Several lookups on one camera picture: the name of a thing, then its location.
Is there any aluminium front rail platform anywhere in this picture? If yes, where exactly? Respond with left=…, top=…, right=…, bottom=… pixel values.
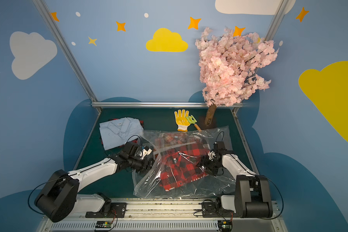
left=37, top=198, right=288, bottom=232

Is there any pink cherry blossom tree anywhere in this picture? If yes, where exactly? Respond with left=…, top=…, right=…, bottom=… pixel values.
left=195, top=27, right=278, bottom=108

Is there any left green circuit board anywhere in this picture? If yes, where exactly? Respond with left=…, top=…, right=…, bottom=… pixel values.
left=95, top=220, right=113, bottom=231

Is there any light blue shirt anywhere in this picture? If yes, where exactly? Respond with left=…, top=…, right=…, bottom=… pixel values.
left=99, top=116, right=144, bottom=151

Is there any aluminium corner post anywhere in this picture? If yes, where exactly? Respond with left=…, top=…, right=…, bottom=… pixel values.
left=33, top=0, right=98, bottom=103
left=243, top=0, right=290, bottom=108

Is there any left aluminium corner post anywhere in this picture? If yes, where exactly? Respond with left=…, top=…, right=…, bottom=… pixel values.
left=33, top=0, right=98, bottom=103

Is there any aluminium back frame rail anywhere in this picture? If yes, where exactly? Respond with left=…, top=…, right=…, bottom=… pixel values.
left=91, top=101, right=244, bottom=109

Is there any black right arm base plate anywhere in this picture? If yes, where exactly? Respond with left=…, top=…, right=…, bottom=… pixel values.
left=201, top=201, right=236, bottom=218

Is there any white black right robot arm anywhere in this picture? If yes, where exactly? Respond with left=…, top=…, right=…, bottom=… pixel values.
left=198, top=142, right=273, bottom=219

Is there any green circuit board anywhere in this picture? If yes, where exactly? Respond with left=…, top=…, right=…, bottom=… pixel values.
left=217, top=220, right=232, bottom=232
left=95, top=220, right=113, bottom=231

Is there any clear plastic vacuum bag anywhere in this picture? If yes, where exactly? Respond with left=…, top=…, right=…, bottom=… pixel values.
left=132, top=126, right=235, bottom=199

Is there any right green circuit board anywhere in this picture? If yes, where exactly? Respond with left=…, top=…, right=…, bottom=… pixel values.
left=217, top=220, right=232, bottom=232

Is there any yellow dotted work glove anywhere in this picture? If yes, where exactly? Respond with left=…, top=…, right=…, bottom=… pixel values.
left=174, top=109, right=190, bottom=132

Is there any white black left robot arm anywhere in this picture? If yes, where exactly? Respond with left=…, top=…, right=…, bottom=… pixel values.
left=34, top=141, right=156, bottom=222

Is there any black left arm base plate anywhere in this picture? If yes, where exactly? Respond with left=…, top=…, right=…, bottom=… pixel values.
left=86, top=203, right=127, bottom=218

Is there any green toy garden rake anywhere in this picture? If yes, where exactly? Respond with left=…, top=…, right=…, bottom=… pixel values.
left=186, top=115, right=202, bottom=131

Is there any right aluminium corner post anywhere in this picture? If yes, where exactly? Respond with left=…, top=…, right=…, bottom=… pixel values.
left=243, top=0, right=290, bottom=108

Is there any red tan plaid shirt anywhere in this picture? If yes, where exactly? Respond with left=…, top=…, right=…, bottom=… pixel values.
left=155, top=132, right=204, bottom=148

